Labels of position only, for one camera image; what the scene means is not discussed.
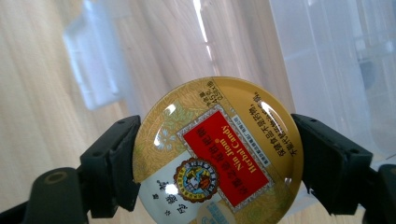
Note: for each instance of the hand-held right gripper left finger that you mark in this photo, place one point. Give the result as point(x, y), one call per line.
point(109, 168)

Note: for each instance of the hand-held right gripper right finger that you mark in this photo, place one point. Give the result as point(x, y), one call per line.
point(336, 165)

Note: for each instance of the clear plastic storage box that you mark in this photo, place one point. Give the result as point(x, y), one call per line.
point(249, 53)

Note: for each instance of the round gold candy tin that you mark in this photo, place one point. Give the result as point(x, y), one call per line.
point(218, 152)

